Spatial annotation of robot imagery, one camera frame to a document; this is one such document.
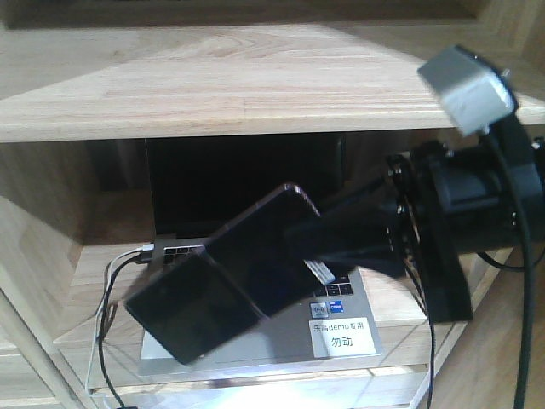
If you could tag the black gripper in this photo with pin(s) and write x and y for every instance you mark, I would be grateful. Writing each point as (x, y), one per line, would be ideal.
(356, 227)

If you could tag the black smartphone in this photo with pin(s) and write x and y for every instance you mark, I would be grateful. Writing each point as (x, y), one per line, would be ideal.
(244, 273)

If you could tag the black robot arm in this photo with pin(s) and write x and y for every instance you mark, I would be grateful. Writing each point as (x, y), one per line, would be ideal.
(488, 189)

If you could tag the white label sticker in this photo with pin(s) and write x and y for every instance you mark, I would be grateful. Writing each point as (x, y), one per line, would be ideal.
(334, 338)

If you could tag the silver laptop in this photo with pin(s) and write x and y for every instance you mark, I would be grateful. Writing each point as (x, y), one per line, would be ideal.
(198, 185)

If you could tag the wooden shelf unit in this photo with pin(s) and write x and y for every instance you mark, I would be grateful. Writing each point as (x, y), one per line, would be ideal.
(83, 74)

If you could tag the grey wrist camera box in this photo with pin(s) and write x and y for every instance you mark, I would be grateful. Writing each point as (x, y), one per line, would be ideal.
(470, 90)

